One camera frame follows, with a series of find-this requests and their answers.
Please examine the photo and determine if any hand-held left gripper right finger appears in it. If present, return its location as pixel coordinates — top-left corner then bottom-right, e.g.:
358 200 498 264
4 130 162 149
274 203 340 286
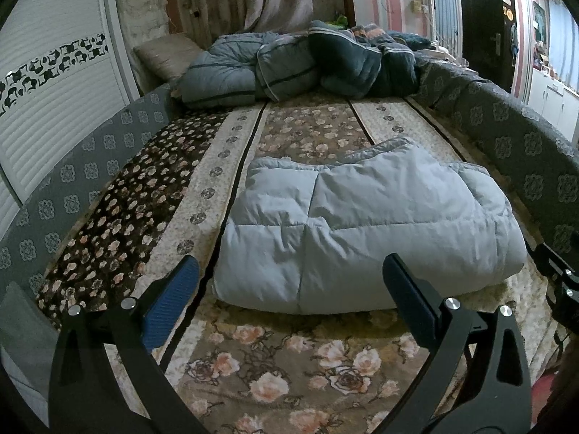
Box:
382 253 533 434

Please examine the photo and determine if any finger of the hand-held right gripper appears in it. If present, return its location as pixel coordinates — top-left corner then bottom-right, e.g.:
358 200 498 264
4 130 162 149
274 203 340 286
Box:
533 242 579 282
545 279 579 323

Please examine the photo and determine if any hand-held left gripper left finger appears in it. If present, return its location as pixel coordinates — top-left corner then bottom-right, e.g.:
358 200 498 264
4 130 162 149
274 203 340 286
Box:
47 254 213 434

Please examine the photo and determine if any light blue puffer jacket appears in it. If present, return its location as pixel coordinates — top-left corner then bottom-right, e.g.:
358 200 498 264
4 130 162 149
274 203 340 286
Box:
212 138 528 316

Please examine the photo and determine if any brown floral blanket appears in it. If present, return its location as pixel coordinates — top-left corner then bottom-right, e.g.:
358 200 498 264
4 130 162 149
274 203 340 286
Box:
34 95 567 434

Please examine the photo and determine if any grey patterned bed sheet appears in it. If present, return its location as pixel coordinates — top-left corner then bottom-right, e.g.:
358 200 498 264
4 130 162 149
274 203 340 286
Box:
0 60 579 300

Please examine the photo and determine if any white cabinet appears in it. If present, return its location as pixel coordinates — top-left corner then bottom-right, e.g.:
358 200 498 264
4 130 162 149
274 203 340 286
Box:
524 67 579 146

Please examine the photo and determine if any white wardrobe with black pattern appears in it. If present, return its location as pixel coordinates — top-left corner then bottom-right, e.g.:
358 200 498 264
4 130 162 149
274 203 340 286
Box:
0 0 142 238

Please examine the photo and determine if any beige pillow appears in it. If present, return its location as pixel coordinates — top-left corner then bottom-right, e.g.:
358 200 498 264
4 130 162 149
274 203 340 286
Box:
133 33 205 85

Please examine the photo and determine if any dark teal quilt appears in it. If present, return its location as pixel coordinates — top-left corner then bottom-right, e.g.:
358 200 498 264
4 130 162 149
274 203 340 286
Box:
307 20 420 99

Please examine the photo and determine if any dark door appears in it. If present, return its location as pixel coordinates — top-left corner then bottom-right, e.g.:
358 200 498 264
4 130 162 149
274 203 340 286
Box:
457 0 519 92

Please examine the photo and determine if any grey-blue piped cushion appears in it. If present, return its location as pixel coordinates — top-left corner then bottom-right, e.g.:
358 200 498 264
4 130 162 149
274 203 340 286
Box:
254 34 323 103

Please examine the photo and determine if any white framed window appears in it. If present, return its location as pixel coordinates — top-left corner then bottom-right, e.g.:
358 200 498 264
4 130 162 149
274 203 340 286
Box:
425 0 463 60

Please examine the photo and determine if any small wall picture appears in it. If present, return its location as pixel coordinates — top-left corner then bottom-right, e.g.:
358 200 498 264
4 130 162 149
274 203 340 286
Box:
532 2 546 40

